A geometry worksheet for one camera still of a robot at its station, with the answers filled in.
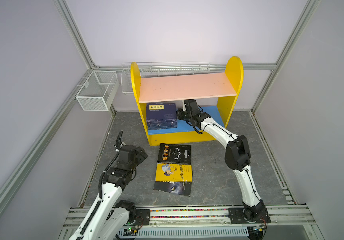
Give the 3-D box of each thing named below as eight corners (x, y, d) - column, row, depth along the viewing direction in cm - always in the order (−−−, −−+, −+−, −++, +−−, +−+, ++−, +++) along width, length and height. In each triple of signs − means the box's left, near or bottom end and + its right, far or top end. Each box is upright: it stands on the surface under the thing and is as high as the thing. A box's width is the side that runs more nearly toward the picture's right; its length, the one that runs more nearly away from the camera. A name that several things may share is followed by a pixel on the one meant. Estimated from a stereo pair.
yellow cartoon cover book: (155, 181, 87) (155, 179, 84) (157, 165, 93) (156, 163, 90) (192, 181, 87) (192, 179, 84) (191, 165, 93) (191, 163, 90)
